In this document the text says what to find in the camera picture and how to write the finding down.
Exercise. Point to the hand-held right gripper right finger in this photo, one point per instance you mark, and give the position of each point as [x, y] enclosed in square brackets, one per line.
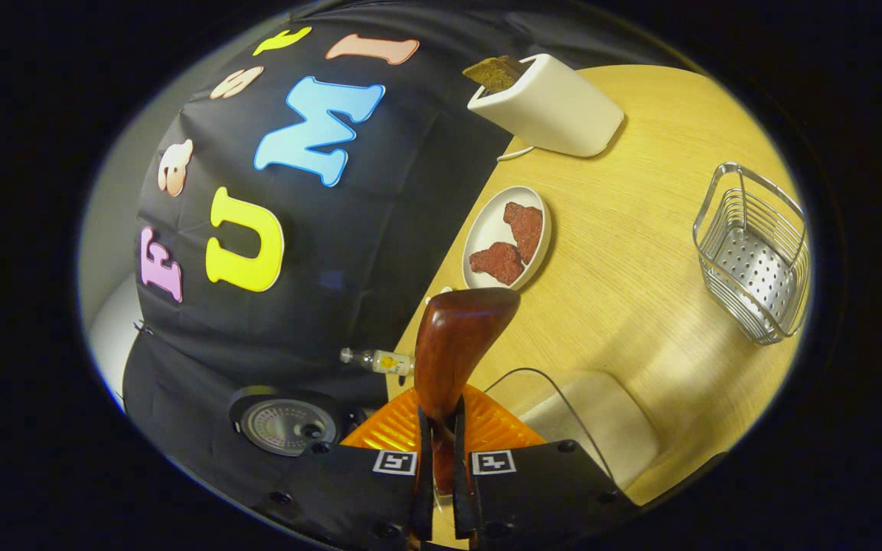
[462, 490]

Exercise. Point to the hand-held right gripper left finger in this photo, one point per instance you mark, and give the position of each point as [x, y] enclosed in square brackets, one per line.
[426, 490]

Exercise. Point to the brown wooden spoon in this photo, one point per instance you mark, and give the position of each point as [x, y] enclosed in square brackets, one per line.
[456, 344]

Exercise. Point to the grey rice cooker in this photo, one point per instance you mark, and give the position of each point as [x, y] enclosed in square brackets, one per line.
[288, 425]

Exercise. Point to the clear glass rice container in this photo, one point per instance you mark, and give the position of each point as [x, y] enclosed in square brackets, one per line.
[602, 428]

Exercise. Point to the small clear glass bottle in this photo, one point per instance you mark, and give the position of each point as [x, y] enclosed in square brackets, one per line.
[380, 361]

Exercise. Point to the red meat piece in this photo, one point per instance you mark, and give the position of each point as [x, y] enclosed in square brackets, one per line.
[496, 262]
[525, 229]

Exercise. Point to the white round plate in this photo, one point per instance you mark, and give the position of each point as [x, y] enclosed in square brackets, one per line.
[487, 229]

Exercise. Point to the white toaster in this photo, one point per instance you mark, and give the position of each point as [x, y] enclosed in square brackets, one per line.
[556, 111]

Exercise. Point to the brown bread slice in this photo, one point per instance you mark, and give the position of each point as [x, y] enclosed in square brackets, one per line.
[491, 74]

